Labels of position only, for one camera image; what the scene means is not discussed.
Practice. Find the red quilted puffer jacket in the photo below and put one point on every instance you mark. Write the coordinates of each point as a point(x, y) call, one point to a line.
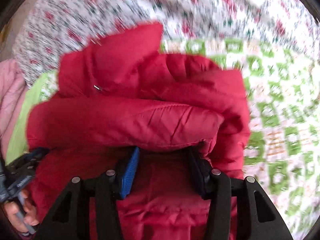
point(87, 131)

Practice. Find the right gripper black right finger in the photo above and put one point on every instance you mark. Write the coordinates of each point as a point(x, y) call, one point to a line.
point(257, 216)

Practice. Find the green patterned bed sheet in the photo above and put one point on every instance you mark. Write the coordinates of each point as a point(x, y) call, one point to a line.
point(283, 146)

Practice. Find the pink folded blanket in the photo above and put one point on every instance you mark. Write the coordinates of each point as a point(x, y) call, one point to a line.
point(13, 89)

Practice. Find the floral white quilt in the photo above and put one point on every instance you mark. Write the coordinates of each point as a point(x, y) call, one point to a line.
point(56, 27)

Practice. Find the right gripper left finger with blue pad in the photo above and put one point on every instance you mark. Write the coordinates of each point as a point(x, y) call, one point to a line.
point(68, 218)

